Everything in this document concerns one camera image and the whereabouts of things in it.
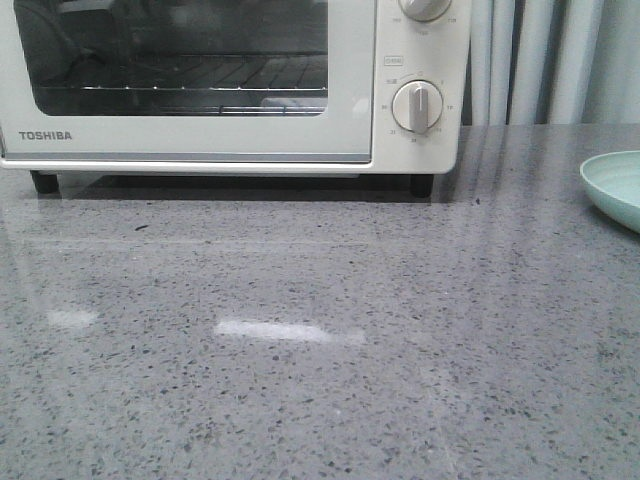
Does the light green round plate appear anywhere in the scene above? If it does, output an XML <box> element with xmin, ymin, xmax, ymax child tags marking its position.
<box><xmin>579</xmin><ymin>150</ymin><xmax>640</xmax><ymax>233</ymax></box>

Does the glass oven door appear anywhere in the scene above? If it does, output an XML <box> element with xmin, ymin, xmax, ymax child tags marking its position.
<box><xmin>1</xmin><ymin>1</ymin><xmax>377</xmax><ymax>163</ymax></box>

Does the white Toshiba toaster oven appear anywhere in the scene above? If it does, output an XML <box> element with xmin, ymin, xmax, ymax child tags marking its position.
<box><xmin>1</xmin><ymin>1</ymin><xmax>472</xmax><ymax>197</ymax></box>

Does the metal oven wire rack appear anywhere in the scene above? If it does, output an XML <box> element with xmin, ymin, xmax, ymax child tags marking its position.
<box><xmin>32</xmin><ymin>54</ymin><xmax>329</xmax><ymax>117</ymax></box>

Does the grey-white pleated curtain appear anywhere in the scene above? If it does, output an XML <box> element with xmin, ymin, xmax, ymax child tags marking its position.
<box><xmin>462</xmin><ymin>0</ymin><xmax>639</xmax><ymax>126</ymax></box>

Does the upper oven temperature knob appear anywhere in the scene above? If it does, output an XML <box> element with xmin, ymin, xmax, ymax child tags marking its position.
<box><xmin>398</xmin><ymin>0</ymin><xmax>451</xmax><ymax>23</ymax></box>

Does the lower oven timer knob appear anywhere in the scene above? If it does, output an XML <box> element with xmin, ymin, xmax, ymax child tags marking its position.
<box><xmin>391</xmin><ymin>80</ymin><xmax>443</xmax><ymax>134</ymax></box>

